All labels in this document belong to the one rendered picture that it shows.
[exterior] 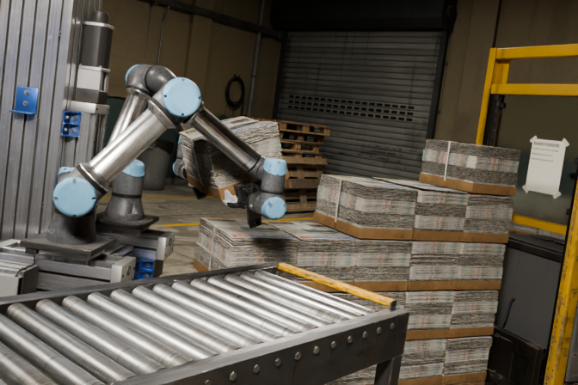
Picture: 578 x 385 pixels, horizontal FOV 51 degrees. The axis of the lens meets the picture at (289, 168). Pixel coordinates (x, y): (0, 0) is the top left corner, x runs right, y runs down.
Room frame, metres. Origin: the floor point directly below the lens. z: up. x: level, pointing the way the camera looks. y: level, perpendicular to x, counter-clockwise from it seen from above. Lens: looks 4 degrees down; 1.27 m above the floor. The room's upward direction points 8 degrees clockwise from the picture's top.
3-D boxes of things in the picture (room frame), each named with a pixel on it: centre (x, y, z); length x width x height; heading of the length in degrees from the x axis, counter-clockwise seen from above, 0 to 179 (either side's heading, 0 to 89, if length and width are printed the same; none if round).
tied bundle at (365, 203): (2.77, -0.36, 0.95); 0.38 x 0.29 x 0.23; 29
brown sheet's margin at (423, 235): (2.90, -0.62, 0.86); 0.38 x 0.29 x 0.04; 30
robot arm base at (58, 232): (1.92, 0.66, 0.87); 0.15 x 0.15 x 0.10
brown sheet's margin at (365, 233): (2.76, -0.36, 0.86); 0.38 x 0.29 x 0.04; 29
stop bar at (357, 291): (1.83, -0.18, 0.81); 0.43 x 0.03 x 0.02; 49
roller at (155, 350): (1.28, 0.31, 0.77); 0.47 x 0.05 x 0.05; 49
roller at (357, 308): (1.77, -0.12, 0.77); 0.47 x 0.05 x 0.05; 49
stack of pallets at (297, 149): (9.53, 0.16, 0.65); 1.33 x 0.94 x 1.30; 143
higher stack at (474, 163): (3.05, -0.88, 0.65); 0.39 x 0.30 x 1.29; 28
